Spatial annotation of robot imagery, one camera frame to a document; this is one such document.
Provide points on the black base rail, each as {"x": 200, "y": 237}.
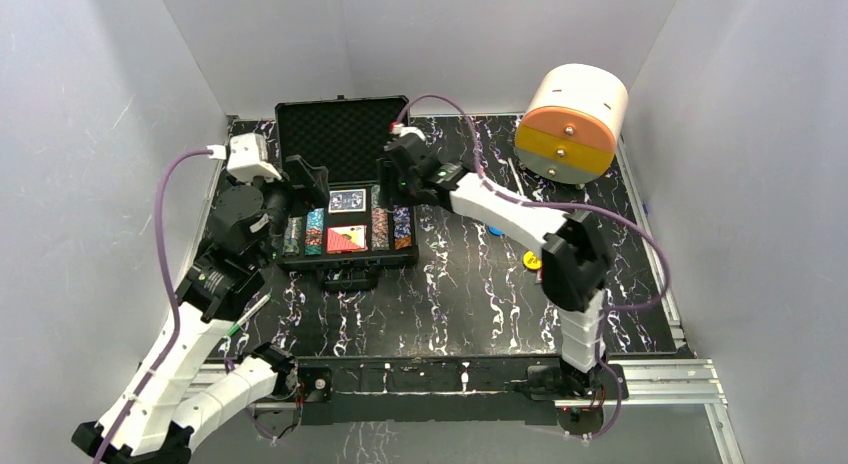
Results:
{"x": 490, "y": 388}

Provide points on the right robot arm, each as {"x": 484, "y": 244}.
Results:
{"x": 574, "y": 257}

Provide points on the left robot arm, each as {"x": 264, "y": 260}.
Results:
{"x": 155, "y": 420}

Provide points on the green marker pen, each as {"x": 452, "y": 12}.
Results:
{"x": 248, "y": 314}

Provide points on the dark green chip stack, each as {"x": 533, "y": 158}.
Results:
{"x": 292, "y": 241}

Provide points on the round drawer cabinet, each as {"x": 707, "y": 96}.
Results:
{"x": 570, "y": 131}

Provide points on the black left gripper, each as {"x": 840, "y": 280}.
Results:
{"x": 299, "y": 181}

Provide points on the red poker card deck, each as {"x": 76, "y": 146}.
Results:
{"x": 346, "y": 239}

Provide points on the yellow round button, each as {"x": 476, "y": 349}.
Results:
{"x": 531, "y": 261}

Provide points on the light blue chip stack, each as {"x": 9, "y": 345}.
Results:
{"x": 314, "y": 231}

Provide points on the blue poker card deck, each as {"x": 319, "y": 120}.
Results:
{"x": 347, "y": 201}

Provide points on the blue white chip stack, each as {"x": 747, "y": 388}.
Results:
{"x": 402, "y": 225}

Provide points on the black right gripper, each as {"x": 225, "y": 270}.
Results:
{"x": 387, "y": 175}

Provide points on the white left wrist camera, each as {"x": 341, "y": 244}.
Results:
{"x": 246, "y": 158}

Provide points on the orange red chip stack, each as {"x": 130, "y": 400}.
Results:
{"x": 403, "y": 242}

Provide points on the orange blue chip stack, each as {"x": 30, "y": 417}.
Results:
{"x": 379, "y": 236}

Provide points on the black poker set case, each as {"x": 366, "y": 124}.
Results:
{"x": 347, "y": 136}

